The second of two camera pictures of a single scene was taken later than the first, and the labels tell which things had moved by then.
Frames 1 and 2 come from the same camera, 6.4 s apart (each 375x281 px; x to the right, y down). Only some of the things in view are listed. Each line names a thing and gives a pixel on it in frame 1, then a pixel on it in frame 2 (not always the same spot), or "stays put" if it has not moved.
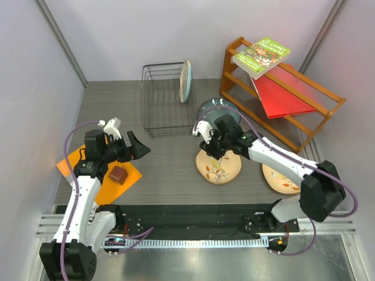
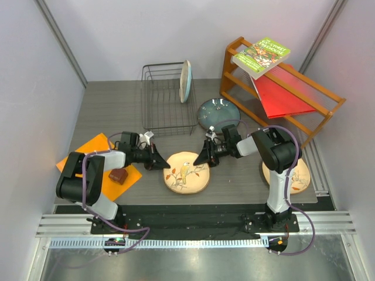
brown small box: (118, 174) stays put
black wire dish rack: (163, 115) stays put
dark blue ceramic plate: (210, 115) stays put
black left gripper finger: (139, 149) → (158, 161)
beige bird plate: (227, 170) → (183, 177)
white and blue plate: (185, 81) stays put
